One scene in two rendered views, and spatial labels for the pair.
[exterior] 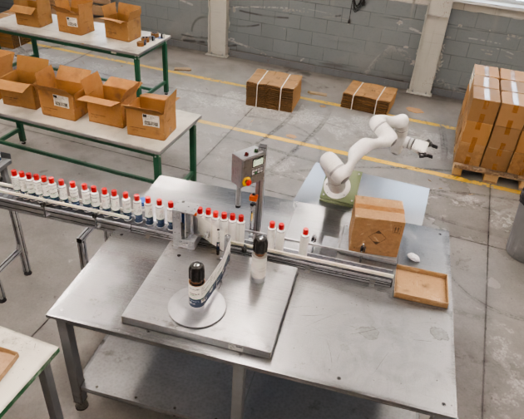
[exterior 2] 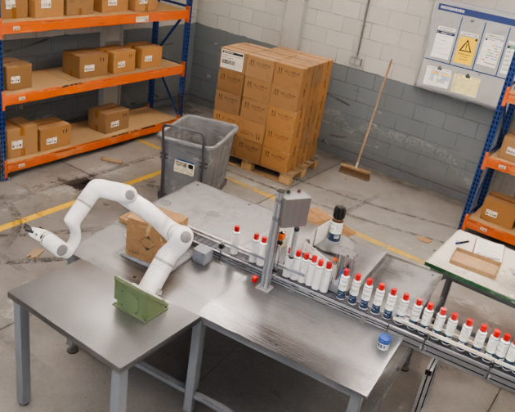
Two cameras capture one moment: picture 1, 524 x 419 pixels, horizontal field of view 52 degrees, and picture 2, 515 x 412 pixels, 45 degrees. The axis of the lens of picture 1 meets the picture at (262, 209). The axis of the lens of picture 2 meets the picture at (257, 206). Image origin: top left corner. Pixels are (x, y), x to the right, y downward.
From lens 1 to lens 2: 603 cm
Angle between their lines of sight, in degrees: 118
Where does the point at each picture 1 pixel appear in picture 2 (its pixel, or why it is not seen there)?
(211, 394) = not seen: hidden behind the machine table
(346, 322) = (224, 221)
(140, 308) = (374, 252)
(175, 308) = (349, 244)
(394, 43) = not seen: outside the picture
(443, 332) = (161, 202)
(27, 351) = (445, 264)
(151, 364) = not seen: hidden behind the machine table
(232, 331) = (310, 227)
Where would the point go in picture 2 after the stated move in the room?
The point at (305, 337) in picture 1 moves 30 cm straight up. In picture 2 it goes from (258, 221) to (264, 185)
